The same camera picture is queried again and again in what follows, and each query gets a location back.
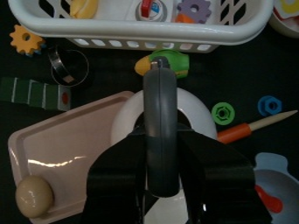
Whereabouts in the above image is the orange toy gear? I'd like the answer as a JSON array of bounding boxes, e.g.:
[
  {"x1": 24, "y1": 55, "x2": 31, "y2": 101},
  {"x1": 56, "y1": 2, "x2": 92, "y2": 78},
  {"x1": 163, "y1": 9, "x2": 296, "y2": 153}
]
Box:
[{"x1": 8, "y1": 24, "x2": 47, "y2": 58}]

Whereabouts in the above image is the light blue toy pan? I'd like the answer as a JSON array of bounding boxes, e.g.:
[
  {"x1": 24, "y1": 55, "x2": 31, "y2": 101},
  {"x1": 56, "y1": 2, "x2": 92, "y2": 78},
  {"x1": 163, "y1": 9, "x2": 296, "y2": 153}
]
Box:
[{"x1": 252, "y1": 151, "x2": 299, "y2": 224}]

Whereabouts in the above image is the orange toy block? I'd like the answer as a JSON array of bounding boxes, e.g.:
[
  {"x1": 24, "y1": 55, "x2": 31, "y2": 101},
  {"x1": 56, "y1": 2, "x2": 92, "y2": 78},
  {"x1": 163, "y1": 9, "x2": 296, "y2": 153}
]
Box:
[{"x1": 174, "y1": 13, "x2": 195, "y2": 25}]

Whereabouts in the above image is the white kettle with grey handle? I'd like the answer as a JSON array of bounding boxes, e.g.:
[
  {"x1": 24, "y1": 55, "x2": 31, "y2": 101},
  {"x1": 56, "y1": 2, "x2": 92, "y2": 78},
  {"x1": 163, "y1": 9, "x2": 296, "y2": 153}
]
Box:
[{"x1": 110, "y1": 56, "x2": 220, "y2": 224}]

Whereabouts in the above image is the green striped toy box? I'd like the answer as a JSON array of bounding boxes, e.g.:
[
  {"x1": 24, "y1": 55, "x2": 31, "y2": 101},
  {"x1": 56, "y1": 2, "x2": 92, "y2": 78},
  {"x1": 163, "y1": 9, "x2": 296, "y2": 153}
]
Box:
[{"x1": 0, "y1": 76, "x2": 72, "y2": 112}]

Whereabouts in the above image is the blue toy nut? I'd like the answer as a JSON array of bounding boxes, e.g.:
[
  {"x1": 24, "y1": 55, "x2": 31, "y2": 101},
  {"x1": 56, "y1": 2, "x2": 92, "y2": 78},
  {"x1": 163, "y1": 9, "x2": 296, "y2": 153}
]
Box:
[{"x1": 256, "y1": 94, "x2": 284, "y2": 117}]

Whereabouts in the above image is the round metal cookie cutter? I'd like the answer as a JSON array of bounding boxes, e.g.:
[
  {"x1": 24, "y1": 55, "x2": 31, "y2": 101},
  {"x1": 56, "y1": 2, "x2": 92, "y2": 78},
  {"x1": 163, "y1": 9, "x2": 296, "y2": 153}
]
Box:
[{"x1": 47, "y1": 46, "x2": 91, "y2": 88}]

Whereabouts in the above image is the pink plastic tray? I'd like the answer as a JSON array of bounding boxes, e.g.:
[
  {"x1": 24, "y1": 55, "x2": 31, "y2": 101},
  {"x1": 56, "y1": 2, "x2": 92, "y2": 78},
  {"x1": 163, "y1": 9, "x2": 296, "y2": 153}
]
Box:
[{"x1": 7, "y1": 90, "x2": 136, "y2": 224}]

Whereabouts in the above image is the orange handled toy tool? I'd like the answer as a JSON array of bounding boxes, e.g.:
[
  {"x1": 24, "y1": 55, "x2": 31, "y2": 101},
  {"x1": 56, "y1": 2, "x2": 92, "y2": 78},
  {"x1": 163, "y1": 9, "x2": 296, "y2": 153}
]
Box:
[{"x1": 216, "y1": 109, "x2": 299, "y2": 145}]

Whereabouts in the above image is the beige toy egg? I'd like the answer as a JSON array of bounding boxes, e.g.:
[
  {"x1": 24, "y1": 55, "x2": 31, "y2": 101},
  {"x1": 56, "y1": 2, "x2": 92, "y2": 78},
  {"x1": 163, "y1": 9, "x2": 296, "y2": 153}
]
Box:
[{"x1": 13, "y1": 174, "x2": 55, "y2": 219}]

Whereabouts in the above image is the yellow toy banana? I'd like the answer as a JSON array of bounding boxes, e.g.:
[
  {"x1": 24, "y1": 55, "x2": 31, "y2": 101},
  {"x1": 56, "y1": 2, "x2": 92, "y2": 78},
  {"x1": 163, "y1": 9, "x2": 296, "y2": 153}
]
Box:
[{"x1": 70, "y1": 0, "x2": 99, "y2": 20}]

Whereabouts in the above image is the green toy nut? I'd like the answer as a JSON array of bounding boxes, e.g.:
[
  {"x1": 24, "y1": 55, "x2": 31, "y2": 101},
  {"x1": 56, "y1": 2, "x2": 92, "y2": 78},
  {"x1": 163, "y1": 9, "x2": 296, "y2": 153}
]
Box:
[{"x1": 210, "y1": 101, "x2": 236, "y2": 126}]

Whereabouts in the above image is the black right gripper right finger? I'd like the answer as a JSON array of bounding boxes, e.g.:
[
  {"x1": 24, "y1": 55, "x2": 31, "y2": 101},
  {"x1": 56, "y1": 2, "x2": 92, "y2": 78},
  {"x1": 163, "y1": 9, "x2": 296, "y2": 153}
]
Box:
[{"x1": 176, "y1": 123, "x2": 274, "y2": 224}]

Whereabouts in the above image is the round toy can with label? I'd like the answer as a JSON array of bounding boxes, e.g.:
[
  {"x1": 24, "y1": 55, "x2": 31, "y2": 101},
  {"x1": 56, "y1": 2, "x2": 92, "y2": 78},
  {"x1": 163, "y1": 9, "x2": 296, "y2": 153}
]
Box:
[{"x1": 135, "y1": 0, "x2": 170, "y2": 23}]

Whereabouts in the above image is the purple toy gear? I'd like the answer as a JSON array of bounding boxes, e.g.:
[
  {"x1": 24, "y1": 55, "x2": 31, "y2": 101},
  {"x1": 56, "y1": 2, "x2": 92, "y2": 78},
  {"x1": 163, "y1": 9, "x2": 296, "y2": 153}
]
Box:
[{"x1": 176, "y1": 0, "x2": 212, "y2": 25}]

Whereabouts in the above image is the white plastic basket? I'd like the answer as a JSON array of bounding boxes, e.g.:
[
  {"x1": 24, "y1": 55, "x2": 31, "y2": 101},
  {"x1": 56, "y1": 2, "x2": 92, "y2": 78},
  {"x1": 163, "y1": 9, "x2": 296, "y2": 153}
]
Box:
[{"x1": 7, "y1": 0, "x2": 275, "y2": 54}]

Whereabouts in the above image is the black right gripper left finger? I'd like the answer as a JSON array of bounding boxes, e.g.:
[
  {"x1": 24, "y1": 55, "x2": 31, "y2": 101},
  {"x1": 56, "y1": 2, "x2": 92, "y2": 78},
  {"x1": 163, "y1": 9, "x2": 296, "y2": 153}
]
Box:
[{"x1": 79, "y1": 125, "x2": 148, "y2": 224}]

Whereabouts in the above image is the red toy sausage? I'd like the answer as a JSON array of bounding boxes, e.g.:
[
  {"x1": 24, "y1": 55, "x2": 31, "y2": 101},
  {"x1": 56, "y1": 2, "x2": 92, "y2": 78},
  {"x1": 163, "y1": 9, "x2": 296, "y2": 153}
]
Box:
[{"x1": 255, "y1": 184, "x2": 284, "y2": 214}]

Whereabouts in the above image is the green and yellow toy corn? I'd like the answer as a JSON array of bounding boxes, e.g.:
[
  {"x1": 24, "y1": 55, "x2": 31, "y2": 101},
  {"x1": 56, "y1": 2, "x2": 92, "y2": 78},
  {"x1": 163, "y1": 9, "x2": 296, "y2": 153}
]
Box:
[{"x1": 134, "y1": 49, "x2": 191, "y2": 80}]

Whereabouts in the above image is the white bowl with fried egg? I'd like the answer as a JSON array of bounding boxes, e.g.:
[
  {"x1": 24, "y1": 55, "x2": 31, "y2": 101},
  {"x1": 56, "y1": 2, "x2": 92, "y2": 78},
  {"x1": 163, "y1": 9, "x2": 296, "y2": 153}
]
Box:
[{"x1": 267, "y1": 0, "x2": 299, "y2": 39}]

